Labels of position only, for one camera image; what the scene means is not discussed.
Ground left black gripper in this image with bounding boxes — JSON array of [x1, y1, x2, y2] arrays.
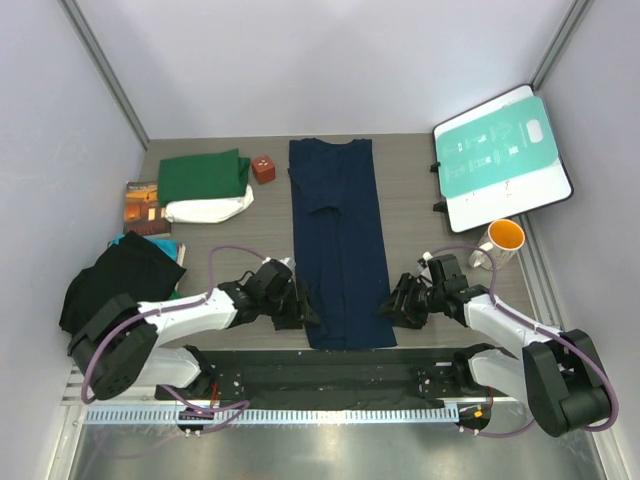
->
[[261, 279, 320, 330]]

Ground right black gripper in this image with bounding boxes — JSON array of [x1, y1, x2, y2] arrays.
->
[[376, 273, 445, 330]]

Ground navy blue t-shirt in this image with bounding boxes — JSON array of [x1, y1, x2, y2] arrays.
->
[[288, 138, 397, 350]]

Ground white mug orange inside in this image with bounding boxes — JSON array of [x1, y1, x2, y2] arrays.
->
[[468, 219, 526, 271]]

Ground red cube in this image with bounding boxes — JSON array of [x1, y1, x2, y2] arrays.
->
[[251, 155, 276, 185]]

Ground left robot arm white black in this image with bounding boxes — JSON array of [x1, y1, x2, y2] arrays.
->
[[68, 258, 320, 404]]

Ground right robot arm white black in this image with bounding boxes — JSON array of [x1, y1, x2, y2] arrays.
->
[[378, 253, 619, 437]]

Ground white folded t-shirt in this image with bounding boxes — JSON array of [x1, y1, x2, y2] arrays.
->
[[165, 185, 254, 224]]

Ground teal t-shirt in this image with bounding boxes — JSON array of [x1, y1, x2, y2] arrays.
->
[[108, 235, 189, 301]]

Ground green folded t-shirt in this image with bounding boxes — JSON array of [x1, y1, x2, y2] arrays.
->
[[158, 149, 251, 206]]

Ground black crumpled t-shirt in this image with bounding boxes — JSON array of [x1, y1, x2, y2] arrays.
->
[[59, 231, 186, 335]]

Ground brown cover book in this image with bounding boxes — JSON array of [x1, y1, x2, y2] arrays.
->
[[123, 182, 171, 237]]

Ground teal folding board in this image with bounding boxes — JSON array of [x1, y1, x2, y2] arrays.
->
[[436, 96, 558, 198]]

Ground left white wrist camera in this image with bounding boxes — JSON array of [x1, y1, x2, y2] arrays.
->
[[262, 257, 295, 272]]

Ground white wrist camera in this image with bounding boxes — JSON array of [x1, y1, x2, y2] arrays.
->
[[417, 251, 433, 283], [262, 257, 295, 272]]

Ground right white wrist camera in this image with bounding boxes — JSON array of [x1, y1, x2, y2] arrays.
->
[[417, 251, 433, 283]]

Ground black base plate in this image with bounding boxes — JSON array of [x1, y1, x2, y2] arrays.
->
[[170, 348, 497, 411]]

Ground white slotted cable duct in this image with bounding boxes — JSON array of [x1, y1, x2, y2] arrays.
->
[[85, 404, 459, 426]]

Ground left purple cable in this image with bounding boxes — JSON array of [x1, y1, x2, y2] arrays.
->
[[80, 244, 271, 435]]

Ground purple cable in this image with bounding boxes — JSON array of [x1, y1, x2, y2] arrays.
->
[[80, 244, 271, 435], [424, 244, 619, 438]]

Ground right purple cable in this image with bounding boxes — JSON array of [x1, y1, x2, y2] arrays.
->
[[424, 244, 619, 438]]

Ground white whiteboard black frame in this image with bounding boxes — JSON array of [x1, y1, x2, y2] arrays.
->
[[433, 85, 574, 234]]

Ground right aluminium frame post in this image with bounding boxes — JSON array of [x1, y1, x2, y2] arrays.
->
[[529, 0, 594, 92]]

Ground aluminium frame post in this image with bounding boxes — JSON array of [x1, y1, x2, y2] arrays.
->
[[58, 0, 150, 151], [529, 0, 594, 92]]

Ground left aluminium frame post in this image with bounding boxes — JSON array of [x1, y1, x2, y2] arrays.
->
[[58, 0, 150, 151]]

